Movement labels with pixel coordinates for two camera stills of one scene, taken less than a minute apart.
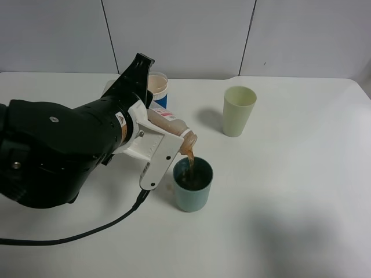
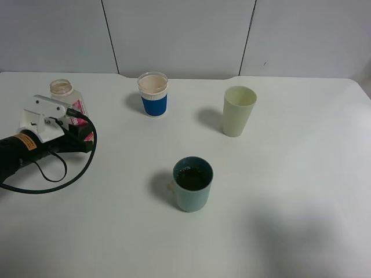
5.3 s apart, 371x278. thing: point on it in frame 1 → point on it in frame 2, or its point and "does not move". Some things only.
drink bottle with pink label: x=166 y=120 → x=62 y=91
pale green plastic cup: x=238 y=103 does not move
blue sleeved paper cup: x=157 y=83 does not move
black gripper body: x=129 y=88 → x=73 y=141
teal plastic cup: x=192 y=180 does not move
